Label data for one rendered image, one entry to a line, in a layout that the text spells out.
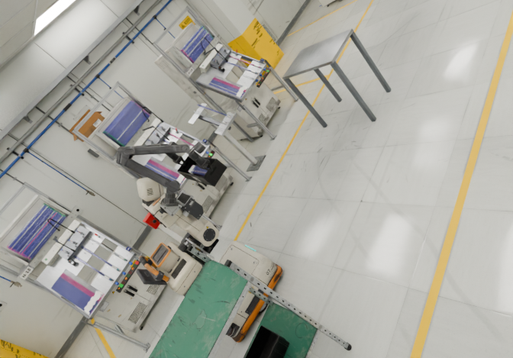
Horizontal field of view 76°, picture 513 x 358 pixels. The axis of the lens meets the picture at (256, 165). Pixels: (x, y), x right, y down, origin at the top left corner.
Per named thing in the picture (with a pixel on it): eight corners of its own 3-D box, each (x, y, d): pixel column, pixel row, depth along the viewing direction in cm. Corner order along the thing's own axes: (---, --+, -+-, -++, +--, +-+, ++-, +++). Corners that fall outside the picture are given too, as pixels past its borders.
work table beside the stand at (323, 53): (375, 121, 330) (331, 60, 294) (323, 127, 388) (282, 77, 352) (391, 89, 346) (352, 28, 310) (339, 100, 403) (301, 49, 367)
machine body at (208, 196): (236, 180, 452) (203, 152, 424) (208, 224, 426) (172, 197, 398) (213, 180, 505) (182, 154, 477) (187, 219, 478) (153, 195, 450)
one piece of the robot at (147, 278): (175, 288, 241) (145, 287, 229) (162, 272, 271) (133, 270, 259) (179, 272, 242) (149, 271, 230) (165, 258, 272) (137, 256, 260)
